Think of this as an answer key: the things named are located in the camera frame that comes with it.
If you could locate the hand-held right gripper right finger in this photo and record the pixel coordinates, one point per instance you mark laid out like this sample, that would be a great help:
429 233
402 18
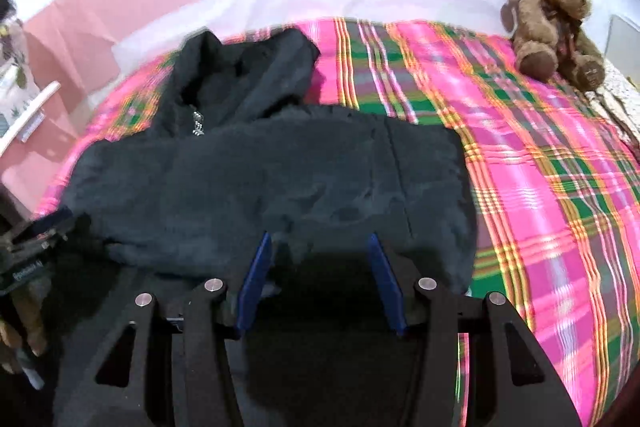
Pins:
386 287

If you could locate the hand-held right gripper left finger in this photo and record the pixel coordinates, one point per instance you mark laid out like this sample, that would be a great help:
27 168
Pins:
254 287

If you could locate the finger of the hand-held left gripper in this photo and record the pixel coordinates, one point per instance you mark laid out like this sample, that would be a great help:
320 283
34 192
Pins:
55 218

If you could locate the black hooded jacket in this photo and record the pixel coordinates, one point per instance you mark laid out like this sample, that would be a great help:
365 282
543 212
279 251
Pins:
250 182

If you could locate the person's left hand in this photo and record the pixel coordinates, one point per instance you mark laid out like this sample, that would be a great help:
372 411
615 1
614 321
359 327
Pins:
31 332

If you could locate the floral printed cloth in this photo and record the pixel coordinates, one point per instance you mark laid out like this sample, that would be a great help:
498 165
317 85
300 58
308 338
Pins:
15 72

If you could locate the pink green plaid blanket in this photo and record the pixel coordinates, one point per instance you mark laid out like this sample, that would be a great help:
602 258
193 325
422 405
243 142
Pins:
530 157

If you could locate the cream lace cloth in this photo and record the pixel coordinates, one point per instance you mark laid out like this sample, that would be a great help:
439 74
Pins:
617 102

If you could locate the brown teddy bear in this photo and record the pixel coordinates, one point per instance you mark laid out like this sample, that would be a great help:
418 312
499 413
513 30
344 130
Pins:
550 22

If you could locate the white flat panel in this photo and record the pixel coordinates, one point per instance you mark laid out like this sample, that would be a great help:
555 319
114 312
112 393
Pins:
625 42

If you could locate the white wooden rail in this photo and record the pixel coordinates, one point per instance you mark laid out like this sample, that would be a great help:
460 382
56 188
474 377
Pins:
30 112

